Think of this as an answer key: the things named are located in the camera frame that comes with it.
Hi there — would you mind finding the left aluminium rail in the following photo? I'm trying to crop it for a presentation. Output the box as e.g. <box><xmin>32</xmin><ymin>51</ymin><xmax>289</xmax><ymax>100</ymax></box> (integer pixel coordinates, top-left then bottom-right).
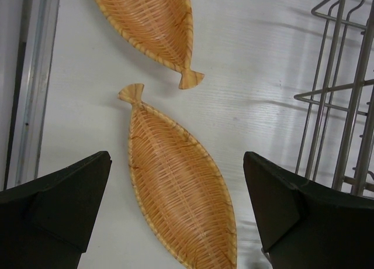
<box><xmin>1</xmin><ymin>0</ymin><xmax>60</xmax><ymax>189</ymax></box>

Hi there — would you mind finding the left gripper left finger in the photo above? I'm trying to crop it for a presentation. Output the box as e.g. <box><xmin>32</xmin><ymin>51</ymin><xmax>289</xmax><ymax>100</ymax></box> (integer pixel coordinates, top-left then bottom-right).
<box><xmin>1</xmin><ymin>151</ymin><xmax>112</xmax><ymax>268</ymax></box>

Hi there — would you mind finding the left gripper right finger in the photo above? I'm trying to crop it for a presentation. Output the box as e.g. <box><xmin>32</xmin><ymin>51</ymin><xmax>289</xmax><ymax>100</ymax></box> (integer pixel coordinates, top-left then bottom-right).
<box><xmin>243</xmin><ymin>152</ymin><xmax>373</xmax><ymax>268</ymax></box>

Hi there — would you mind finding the fish-shaped wicker plate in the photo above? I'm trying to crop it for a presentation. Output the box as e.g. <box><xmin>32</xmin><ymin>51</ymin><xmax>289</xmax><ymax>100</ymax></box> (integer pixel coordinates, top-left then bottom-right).
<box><xmin>118</xmin><ymin>84</ymin><xmax>237</xmax><ymax>268</ymax></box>
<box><xmin>95</xmin><ymin>0</ymin><xmax>204</xmax><ymax>89</ymax></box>

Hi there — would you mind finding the grey wire dish rack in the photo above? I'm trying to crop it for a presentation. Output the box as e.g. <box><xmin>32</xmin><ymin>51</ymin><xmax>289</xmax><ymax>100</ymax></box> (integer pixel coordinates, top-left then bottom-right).
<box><xmin>295</xmin><ymin>0</ymin><xmax>373</xmax><ymax>199</ymax></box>

